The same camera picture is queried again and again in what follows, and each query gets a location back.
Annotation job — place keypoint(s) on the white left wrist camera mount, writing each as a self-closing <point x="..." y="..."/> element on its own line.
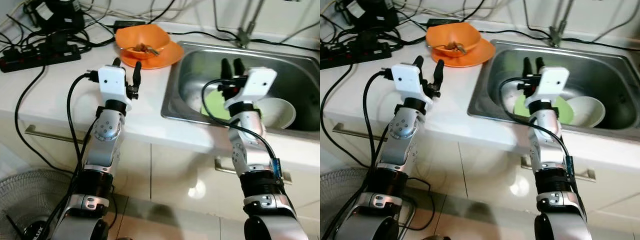
<point x="112" y="82"/>
<point x="407" y="80"/>

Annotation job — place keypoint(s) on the orange plastic plate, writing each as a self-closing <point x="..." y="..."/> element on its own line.
<point x="485" y="52"/>
<point x="172" y="55"/>

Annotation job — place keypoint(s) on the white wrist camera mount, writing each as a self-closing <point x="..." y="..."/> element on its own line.
<point x="407" y="80"/>
<point x="112" y="82"/>
<point x="552" y="80"/>
<point x="257" y="82"/>

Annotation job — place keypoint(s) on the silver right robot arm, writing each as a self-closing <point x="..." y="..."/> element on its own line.
<point x="547" y="150"/>
<point x="250" y="160"/>

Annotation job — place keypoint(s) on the light green plate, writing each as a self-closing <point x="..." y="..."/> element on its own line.
<point x="565" y="112"/>
<point x="212" y="107"/>

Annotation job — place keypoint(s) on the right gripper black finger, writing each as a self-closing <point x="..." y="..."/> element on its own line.
<point x="527" y="66"/>
<point x="239" y="67"/>
<point x="226" y="68"/>
<point x="539" y="66"/>

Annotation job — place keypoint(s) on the orange plastic bowl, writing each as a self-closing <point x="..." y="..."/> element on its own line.
<point x="142" y="35"/>
<point x="452" y="32"/>

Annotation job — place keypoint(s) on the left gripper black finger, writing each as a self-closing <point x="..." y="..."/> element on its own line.
<point x="117" y="62"/>
<point x="418" y="61"/>
<point x="136" y="72"/>
<point x="438" y="71"/>

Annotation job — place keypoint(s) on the stainless steel sink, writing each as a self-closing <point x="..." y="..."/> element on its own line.
<point x="600" y="60"/>
<point x="200" y="60"/>

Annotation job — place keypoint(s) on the grey floor fan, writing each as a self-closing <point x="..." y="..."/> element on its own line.
<point x="335" y="200"/>
<point x="25" y="200"/>

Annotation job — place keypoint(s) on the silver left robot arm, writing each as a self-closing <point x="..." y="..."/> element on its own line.
<point x="400" y="132"/>
<point x="102" y="131"/>

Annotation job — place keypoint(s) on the white kitchen cabinet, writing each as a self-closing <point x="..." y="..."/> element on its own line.
<point x="175" y="175"/>
<point x="480" y="170"/>

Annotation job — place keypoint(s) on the black power strip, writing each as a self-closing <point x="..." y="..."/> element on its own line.
<point x="40" y="57"/>
<point x="360" y="54"/>

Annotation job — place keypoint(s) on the steel faucet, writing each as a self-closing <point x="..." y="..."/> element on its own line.
<point x="554" y="36"/>
<point x="243" y="36"/>

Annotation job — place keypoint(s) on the flat black power adapter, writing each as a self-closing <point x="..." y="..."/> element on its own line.
<point x="130" y="23"/>
<point x="445" y="22"/>

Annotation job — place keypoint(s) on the white ceramic bowl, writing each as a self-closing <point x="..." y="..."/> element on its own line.
<point x="280" y="112"/>
<point x="587" y="110"/>

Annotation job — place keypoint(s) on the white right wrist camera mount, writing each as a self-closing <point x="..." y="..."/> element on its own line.
<point x="552" y="80"/>
<point x="257" y="82"/>

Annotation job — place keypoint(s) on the black charger with white label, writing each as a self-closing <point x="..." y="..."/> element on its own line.
<point x="372" y="15"/>
<point x="60" y="17"/>

